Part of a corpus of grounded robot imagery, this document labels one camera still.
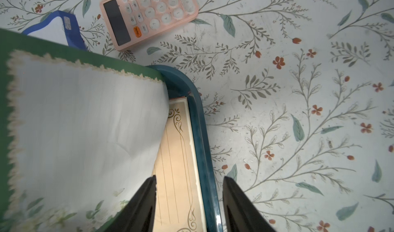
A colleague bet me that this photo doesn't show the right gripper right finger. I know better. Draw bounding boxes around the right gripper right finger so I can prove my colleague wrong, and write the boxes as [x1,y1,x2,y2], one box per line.
[223,176,275,232]

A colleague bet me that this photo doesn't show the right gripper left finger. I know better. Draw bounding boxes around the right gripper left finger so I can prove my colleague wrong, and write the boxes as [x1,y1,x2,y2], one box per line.
[106,176,157,232]

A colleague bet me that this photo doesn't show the teal plastic storage box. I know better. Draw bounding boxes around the teal plastic storage box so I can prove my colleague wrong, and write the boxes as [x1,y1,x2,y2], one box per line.
[149,64,223,232]

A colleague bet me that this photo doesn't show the blue bordered stationery paper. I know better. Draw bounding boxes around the blue bordered stationery paper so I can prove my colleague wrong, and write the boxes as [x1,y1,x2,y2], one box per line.
[22,10,87,50]

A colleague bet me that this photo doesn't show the beige ornate stationery paper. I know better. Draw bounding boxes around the beige ornate stationery paper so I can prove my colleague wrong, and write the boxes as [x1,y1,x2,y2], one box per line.
[152,97,207,232]

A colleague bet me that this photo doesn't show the pink calculator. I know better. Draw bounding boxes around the pink calculator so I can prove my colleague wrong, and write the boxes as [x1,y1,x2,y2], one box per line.
[100,0,199,51]

